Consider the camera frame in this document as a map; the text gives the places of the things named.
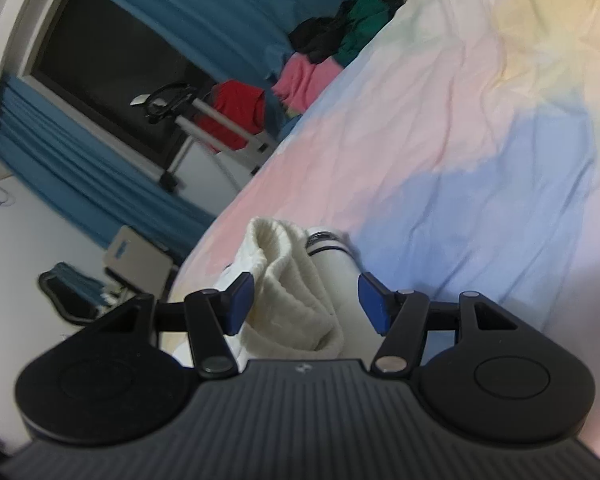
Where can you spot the dark window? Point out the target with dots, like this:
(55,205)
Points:
(105,60)

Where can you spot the pink cloth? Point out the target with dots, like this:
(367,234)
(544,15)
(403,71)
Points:
(305,80)

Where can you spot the blue curtain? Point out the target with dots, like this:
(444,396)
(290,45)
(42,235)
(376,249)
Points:
(220,10)
(80,175)

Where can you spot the black cloth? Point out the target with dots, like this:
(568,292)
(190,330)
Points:
(320,35)

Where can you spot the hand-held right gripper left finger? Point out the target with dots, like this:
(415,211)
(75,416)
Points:
(240,305)

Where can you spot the pastel tie-dye bed sheet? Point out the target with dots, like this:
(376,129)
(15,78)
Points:
(455,135)

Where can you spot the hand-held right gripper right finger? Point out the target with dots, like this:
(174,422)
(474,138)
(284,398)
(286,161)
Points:
(372,305)

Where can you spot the red cloth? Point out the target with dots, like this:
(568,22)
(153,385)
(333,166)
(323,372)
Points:
(232,110)

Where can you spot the white metal stand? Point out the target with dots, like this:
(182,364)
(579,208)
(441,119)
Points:
(195,120)

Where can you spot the white knit sweater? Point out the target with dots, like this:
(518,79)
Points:
(290,300)

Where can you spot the green cloth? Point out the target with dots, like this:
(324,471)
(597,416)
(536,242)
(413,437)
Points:
(365,25)

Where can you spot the black chair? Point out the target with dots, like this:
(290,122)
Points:
(70,290)

